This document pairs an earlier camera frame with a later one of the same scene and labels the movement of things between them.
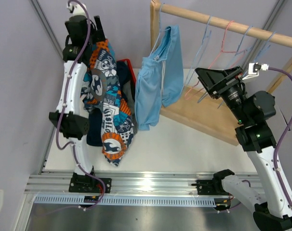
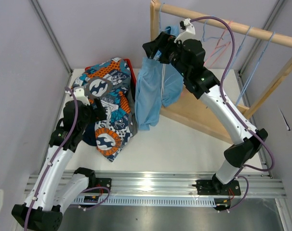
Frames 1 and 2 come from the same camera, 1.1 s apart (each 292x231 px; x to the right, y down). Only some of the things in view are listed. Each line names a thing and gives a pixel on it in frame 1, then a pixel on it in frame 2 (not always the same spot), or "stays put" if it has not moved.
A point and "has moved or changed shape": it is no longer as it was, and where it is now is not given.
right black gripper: [216, 83] -> [165, 43]
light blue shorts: [160, 80] stays put
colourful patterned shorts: [103, 90] has moved or changed shape
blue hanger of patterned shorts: [206, 38] -> [203, 39]
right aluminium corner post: [268, 24] stays put
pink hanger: [222, 51] -> [216, 47]
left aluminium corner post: [36, 5] stays put
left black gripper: [99, 35] -> [98, 115]
